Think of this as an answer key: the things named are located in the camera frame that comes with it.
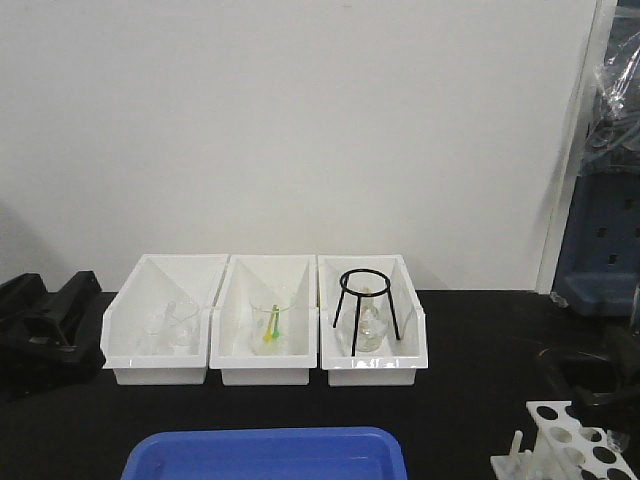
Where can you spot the yellow green plastic droppers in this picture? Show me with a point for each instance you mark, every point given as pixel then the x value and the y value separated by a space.
pixel 272 330

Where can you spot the beaker in middle bin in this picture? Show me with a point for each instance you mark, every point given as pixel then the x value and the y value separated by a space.
pixel 260 312

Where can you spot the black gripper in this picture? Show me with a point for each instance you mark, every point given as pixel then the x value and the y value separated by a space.
pixel 606 392
pixel 49 339

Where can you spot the left white plastic bin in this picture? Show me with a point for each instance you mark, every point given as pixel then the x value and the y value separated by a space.
pixel 155 280

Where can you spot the white test tube rack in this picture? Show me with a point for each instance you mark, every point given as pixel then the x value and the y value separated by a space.
pixel 563 449

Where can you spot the plastic bag of pegs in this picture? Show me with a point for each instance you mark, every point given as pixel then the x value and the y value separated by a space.
pixel 612 144

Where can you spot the right white plastic bin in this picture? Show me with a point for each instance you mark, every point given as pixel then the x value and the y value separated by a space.
pixel 397 361

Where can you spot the glass flask in bin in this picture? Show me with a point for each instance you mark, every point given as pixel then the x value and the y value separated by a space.
pixel 362 325

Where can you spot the black metal tripod stand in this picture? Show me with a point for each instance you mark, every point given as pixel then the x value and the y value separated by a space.
pixel 367 282

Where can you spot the white plastic bin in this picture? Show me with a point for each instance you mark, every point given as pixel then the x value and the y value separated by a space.
pixel 397 361
pixel 155 280
pixel 290 276

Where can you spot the middle white plastic bin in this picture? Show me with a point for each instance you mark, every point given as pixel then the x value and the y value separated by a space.
pixel 290 276

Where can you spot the blue plastic tray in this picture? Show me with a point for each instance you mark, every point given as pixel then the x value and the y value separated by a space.
pixel 278 453

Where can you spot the glassware in left bin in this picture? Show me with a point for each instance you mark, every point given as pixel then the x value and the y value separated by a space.
pixel 172 330

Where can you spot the blue-grey pegboard drying rack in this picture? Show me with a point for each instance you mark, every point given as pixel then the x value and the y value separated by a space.
pixel 598 266

